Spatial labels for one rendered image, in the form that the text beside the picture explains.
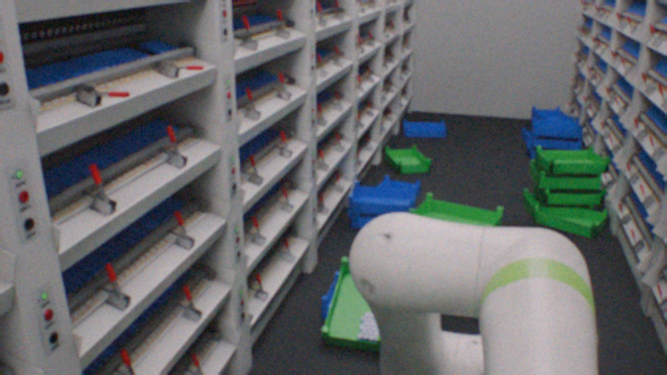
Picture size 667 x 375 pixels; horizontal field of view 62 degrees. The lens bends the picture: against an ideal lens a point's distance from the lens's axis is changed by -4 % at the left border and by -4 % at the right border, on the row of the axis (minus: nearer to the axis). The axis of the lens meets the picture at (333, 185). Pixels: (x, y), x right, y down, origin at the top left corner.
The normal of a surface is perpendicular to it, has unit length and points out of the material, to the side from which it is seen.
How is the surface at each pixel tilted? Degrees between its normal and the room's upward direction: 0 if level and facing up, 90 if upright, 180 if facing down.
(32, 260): 90
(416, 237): 33
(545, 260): 2
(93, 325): 19
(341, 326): 26
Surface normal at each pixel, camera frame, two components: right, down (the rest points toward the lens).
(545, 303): -0.04, -0.93
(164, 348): 0.32, -0.85
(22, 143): 0.96, 0.10
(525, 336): -0.39, -0.90
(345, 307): -0.11, -0.69
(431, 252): -0.16, -0.44
